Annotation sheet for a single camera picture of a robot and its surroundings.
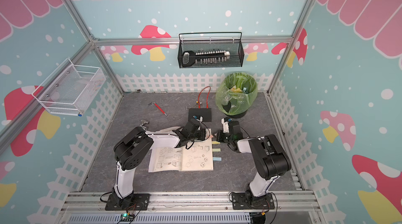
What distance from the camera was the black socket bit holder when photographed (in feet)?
2.92

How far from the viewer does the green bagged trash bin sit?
892 millimetres

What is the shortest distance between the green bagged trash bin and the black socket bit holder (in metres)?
0.13
